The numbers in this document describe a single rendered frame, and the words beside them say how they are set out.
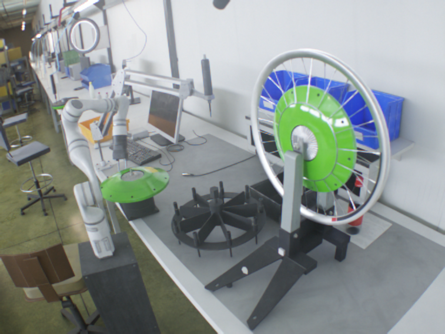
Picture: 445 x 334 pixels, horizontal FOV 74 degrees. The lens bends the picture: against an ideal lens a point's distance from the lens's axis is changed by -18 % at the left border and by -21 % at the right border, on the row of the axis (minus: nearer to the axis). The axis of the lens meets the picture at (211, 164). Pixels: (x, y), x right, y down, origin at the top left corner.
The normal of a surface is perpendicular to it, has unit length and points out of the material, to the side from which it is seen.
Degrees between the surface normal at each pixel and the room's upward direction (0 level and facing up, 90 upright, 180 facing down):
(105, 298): 90
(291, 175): 87
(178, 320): 0
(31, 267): 93
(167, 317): 0
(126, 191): 21
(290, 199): 87
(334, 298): 0
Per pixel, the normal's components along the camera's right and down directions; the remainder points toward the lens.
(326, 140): -0.72, 0.29
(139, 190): 0.06, -0.69
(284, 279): -0.35, -0.76
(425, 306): -0.10, -0.90
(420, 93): -0.85, 0.29
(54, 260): 0.58, 0.29
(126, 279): 0.37, 0.36
